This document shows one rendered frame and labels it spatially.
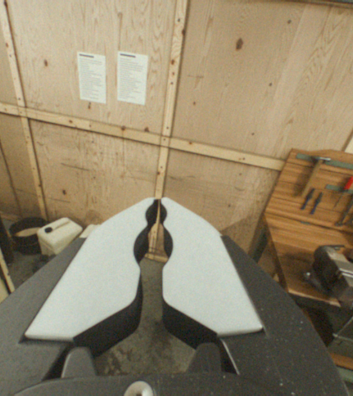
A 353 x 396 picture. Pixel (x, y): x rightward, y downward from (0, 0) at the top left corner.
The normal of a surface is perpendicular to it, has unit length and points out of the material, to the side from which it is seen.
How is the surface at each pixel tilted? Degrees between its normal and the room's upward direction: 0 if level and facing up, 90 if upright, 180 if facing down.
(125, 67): 90
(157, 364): 0
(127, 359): 0
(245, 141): 89
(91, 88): 90
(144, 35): 90
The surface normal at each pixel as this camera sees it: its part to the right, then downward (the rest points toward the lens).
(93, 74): -0.21, 0.45
